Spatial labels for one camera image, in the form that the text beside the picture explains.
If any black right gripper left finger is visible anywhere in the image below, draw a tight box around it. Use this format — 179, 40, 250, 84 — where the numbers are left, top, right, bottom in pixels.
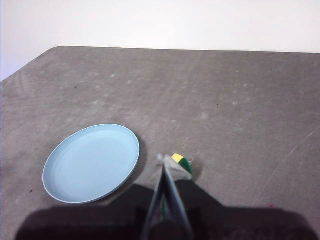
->
14, 154, 166, 240

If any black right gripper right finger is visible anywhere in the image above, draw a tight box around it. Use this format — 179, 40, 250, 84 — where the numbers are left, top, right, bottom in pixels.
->
163, 159, 319, 240

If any light blue round plate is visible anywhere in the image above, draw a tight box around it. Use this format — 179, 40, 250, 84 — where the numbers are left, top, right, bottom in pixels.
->
41, 123, 141, 205

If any yellow green scouring sponge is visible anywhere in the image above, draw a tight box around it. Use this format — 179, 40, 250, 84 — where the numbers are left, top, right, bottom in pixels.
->
161, 153, 194, 222

